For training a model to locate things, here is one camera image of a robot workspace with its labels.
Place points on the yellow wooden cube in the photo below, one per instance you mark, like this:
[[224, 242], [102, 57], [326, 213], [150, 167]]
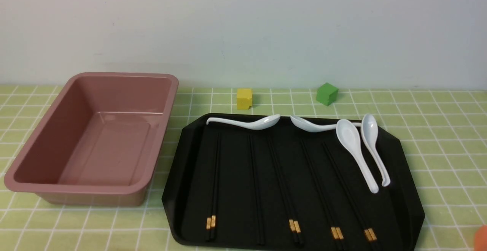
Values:
[[244, 99]]

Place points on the plain black chopstick left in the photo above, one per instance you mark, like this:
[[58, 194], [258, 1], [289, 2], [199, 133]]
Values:
[[256, 191]]

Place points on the plain black chopstick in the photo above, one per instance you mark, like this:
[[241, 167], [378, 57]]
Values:
[[261, 214], [256, 191]]

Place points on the white ceramic spoon far left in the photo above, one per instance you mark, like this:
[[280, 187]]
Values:
[[261, 124]]

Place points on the plain black chopstick right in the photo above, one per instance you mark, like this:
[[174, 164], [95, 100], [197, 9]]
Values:
[[261, 214]]

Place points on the white ceramic spoon middle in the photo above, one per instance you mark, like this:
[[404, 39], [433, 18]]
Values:
[[308, 126]]

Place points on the black octagonal serving tray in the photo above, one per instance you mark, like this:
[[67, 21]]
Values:
[[313, 194]]

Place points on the green wooden cube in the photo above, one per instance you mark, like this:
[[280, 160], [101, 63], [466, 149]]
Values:
[[327, 94]]

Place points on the white ceramic spoon large front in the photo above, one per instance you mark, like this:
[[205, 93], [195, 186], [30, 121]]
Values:
[[349, 137]]

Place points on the white ceramic spoon far right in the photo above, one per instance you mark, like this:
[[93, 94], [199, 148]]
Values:
[[370, 133]]

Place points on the pink rectangular plastic bin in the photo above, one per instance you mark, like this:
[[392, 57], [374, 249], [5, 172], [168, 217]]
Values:
[[99, 141]]

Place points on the orange object at corner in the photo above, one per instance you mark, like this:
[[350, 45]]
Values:
[[480, 239]]

